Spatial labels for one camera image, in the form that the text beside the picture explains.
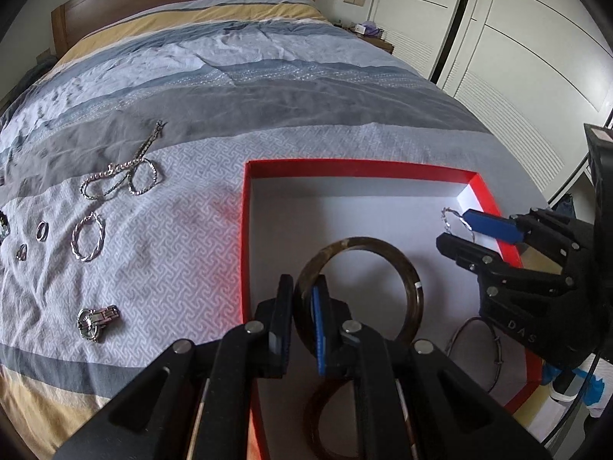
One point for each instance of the silver wristwatch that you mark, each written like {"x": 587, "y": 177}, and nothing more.
{"x": 106, "y": 316}

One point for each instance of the blue jeans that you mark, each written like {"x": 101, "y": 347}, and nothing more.
{"x": 566, "y": 208}

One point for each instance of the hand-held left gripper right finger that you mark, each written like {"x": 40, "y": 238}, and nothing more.
{"x": 318, "y": 340}

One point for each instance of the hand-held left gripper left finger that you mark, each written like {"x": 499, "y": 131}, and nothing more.
{"x": 282, "y": 338}

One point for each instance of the reddish brown bangle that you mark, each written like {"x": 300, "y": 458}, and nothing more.
{"x": 313, "y": 421}

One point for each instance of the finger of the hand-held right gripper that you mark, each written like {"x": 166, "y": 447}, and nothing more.
{"x": 467, "y": 251}
{"x": 491, "y": 226}

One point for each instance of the wooden nightstand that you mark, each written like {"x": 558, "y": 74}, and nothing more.
{"x": 380, "y": 45}

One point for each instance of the red cardboard box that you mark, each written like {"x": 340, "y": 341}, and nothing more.
{"x": 335, "y": 211}

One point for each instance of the striped grey yellow duvet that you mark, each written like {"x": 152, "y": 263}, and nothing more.
{"x": 239, "y": 105}

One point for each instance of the dark cloth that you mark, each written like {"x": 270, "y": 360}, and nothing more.
{"x": 47, "y": 61}

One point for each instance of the blue white shoe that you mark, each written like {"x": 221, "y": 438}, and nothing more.
{"x": 591, "y": 388}

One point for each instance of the purple white tissue box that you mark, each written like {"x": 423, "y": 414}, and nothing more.
{"x": 366, "y": 28}

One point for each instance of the dark brown bangle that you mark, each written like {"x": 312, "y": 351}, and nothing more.
{"x": 407, "y": 268}

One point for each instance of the white wardrobe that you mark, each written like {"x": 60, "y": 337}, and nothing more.
{"x": 517, "y": 48}

